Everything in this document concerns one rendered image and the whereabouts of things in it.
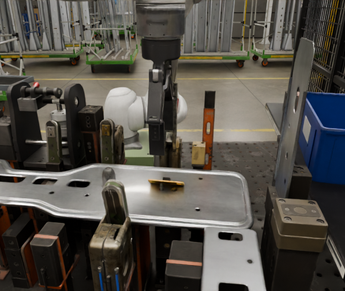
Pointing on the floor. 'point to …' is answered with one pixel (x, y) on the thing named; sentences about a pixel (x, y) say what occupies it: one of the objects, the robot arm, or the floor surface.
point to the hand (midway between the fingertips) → (162, 136)
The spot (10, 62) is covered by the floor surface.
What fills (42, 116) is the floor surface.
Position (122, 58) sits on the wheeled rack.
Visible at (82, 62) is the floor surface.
